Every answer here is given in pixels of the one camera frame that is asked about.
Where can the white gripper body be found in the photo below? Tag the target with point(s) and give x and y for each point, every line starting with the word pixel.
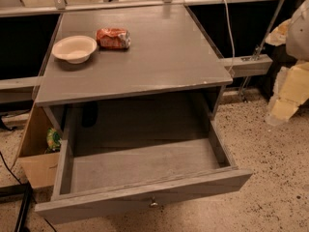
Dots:
pixel 299 38

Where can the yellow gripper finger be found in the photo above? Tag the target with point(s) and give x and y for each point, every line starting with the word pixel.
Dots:
pixel 290 91
pixel 279 34

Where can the crushed red coke can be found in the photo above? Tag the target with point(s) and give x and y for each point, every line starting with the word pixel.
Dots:
pixel 113 38

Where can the metal drawer knob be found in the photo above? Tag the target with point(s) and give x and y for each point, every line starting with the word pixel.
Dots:
pixel 153 203

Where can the open grey top drawer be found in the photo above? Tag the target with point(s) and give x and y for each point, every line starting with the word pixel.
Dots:
pixel 121 162

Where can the metal diagonal rod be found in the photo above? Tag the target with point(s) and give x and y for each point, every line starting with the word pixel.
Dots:
pixel 256 54

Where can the grey wooden cabinet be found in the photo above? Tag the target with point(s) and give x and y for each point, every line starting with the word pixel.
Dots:
pixel 169 67

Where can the white paper bowl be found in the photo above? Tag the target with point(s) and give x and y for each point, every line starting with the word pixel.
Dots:
pixel 74 49

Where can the green snack bag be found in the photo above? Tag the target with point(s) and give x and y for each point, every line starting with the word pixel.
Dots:
pixel 53 141

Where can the brown cardboard box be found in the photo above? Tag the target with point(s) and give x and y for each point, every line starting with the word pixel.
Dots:
pixel 39 166

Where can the grey wooden side rail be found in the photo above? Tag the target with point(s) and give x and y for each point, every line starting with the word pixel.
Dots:
pixel 245 66

